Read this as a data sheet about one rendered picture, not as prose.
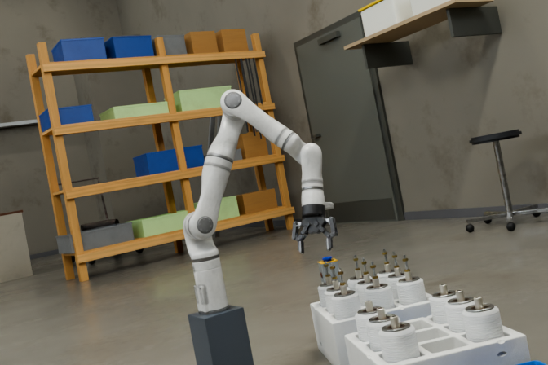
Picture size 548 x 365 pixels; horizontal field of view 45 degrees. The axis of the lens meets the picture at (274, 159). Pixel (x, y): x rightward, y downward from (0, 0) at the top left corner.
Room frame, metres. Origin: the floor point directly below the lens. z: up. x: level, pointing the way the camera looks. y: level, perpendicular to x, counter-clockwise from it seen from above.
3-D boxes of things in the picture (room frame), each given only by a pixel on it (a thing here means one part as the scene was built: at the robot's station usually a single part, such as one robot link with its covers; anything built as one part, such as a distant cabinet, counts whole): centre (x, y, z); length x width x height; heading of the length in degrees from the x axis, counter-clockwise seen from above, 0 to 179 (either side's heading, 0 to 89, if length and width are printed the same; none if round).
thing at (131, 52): (7.39, 1.15, 1.25); 2.71 x 0.73 x 2.50; 121
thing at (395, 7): (5.64, -1.25, 1.86); 0.48 x 0.40 x 0.26; 31
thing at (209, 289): (2.14, 0.28, 0.39); 0.09 x 0.09 x 0.17; 31
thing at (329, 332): (2.40, -0.25, 0.09); 0.39 x 0.39 x 0.18; 8
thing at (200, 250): (2.14, 0.28, 0.54); 0.09 x 0.09 x 0.17; 26
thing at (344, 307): (2.27, -0.15, 0.16); 0.10 x 0.10 x 0.18
